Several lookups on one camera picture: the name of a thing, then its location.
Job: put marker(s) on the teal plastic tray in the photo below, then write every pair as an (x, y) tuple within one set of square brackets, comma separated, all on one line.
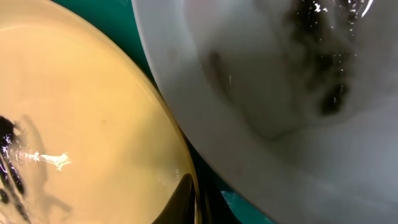
[(116, 19)]

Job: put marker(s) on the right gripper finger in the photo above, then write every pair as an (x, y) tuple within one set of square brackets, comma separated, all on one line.
[(180, 209)]

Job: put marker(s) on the yellow-green plate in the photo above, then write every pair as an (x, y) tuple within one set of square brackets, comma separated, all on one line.
[(85, 136)]

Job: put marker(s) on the light blue plate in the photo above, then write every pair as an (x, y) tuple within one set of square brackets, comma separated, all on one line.
[(292, 103)]

